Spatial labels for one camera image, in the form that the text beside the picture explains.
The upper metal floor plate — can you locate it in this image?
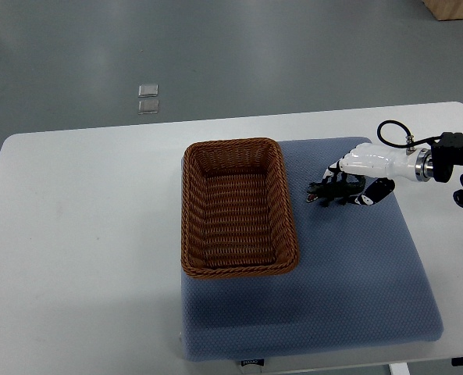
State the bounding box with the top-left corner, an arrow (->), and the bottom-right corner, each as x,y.
138,84 -> 158,98

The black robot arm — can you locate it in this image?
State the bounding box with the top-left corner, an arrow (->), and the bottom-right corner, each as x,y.
431,132 -> 463,208

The dark toy crocodile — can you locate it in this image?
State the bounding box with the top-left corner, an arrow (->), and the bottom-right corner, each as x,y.
306,173 -> 366,207

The black cable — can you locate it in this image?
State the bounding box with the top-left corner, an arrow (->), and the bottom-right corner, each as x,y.
376,120 -> 443,154

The brown wicker basket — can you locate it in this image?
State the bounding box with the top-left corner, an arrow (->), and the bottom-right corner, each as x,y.
181,137 -> 300,280

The blue textured cushion mat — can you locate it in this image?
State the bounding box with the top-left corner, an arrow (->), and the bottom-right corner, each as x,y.
181,137 -> 443,361

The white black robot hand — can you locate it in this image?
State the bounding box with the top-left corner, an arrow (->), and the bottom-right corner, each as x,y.
322,143 -> 433,205

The wooden box corner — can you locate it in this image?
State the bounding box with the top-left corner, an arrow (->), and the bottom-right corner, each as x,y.
422,0 -> 463,21

